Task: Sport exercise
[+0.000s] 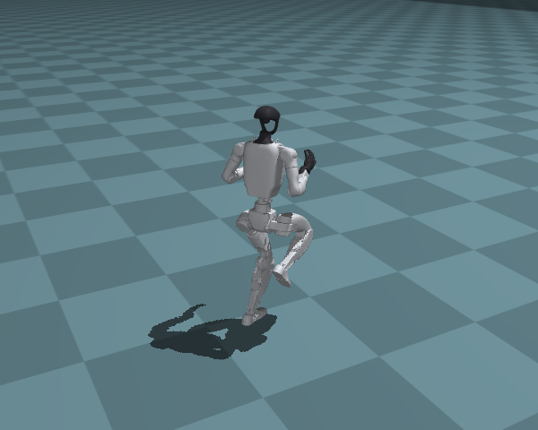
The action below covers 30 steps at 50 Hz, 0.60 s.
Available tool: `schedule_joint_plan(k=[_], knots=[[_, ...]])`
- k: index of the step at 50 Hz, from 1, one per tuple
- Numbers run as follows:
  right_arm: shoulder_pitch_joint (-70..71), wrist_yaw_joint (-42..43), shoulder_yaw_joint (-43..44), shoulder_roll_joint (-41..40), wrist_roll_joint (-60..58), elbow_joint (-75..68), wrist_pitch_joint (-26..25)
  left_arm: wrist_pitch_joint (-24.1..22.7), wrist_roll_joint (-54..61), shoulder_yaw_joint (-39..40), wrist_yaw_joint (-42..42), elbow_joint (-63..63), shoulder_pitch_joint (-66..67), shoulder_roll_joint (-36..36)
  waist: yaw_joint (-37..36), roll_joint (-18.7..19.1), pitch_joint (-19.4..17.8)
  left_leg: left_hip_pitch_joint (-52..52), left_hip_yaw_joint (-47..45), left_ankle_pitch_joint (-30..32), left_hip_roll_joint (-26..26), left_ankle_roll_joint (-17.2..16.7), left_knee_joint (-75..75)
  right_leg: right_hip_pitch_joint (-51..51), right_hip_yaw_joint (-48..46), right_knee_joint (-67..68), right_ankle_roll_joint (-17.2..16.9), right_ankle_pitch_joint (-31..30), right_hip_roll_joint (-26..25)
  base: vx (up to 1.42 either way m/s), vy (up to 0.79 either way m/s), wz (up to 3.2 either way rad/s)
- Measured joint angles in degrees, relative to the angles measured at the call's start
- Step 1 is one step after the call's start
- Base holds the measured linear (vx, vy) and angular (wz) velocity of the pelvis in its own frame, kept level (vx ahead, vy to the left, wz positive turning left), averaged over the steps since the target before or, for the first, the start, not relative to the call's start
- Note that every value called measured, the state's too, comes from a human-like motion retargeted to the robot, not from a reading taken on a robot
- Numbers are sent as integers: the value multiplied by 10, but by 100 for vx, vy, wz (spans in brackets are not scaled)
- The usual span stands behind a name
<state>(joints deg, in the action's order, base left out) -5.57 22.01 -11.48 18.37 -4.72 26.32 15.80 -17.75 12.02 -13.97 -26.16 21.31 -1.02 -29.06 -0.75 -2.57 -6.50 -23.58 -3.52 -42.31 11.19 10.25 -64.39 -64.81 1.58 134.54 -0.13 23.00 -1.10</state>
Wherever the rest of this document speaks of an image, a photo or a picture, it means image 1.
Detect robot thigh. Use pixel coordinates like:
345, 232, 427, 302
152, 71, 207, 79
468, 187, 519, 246
236, 210, 274, 271
269, 213, 311, 238

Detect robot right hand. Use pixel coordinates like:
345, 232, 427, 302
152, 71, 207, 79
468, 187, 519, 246
299, 150, 316, 174

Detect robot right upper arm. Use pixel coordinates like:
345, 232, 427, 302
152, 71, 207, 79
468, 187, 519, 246
279, 146, 302, 197

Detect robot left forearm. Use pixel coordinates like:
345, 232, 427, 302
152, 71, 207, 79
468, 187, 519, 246
234, 167, 244, 180

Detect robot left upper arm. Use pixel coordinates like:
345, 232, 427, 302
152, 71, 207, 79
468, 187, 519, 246
221, 142, 246, 184

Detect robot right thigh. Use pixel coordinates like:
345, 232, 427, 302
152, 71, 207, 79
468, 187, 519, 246
269, 213, 311, 238

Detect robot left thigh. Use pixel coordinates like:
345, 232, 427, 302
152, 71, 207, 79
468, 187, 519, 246
236, 210, 274, 271

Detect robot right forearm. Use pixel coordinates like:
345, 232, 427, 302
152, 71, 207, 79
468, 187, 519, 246
299, 169, 308, 194

